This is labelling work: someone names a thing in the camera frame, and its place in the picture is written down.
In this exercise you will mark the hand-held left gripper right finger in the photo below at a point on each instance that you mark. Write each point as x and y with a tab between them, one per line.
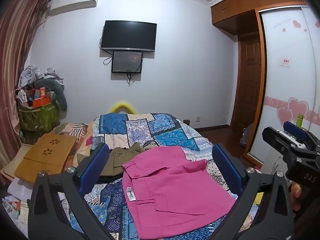
226	168

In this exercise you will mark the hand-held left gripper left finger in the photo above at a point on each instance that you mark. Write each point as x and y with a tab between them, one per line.
96	166

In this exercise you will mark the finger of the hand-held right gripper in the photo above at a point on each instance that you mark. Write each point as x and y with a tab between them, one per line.
273	137
295	130

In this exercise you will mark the pink pants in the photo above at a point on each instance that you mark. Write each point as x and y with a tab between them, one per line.
175	192

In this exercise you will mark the olive green pants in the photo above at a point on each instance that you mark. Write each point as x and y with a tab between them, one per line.
120	160

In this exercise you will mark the person's right hand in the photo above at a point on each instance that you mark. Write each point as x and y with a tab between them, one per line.
297	197

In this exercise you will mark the green bottle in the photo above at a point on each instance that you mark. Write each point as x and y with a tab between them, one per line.
300	120

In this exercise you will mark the black garment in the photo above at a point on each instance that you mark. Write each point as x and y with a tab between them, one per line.
110	178

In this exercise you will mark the grey cloth bundle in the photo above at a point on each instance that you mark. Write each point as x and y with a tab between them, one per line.
245	136

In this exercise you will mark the striped floral bed sheet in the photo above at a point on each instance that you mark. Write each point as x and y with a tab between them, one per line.
80	135

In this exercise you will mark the yellow bed sheet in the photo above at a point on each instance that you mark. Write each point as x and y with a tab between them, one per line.
258	198

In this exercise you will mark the wooden lap desk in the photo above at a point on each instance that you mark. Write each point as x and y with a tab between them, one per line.
42	160

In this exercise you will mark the brown wooden door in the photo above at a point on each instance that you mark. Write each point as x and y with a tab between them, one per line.
246	80

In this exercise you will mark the yellow curved object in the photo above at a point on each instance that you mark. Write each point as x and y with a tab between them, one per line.
122	105

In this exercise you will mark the red and white sticker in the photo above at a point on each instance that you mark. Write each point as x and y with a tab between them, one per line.
285	62

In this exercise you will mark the blue patchwork bedspread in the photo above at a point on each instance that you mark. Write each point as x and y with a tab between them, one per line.
162	130

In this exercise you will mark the green fabric bag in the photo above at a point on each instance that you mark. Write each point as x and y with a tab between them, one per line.
37	120

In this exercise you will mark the white heart-print wardrobe door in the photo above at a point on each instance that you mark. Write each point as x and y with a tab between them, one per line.
285	42
315	55

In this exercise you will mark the grey neck pillow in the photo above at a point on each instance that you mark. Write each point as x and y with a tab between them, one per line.
60	92

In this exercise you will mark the orange box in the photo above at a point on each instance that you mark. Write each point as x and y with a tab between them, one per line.
41	102

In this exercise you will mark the small red box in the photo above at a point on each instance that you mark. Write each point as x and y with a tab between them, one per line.
43	92

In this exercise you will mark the pile of papers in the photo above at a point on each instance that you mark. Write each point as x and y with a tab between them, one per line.
15	212

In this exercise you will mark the grey clothes pile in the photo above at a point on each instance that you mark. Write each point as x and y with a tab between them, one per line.
30	75

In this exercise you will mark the striped brown curtain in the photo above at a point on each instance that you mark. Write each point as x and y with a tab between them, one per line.
15	55

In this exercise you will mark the white air conditioner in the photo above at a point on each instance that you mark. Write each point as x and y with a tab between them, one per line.
75	1

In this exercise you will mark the white wall socket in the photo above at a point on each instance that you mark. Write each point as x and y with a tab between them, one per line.
197	119

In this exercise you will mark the small wall-mounted monitor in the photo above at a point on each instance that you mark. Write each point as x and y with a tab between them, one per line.
127	62

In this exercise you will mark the wooden wardrobe frame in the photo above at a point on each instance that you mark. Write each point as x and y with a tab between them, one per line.
237	7

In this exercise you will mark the wall-mounted black television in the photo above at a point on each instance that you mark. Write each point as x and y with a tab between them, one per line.
128	35

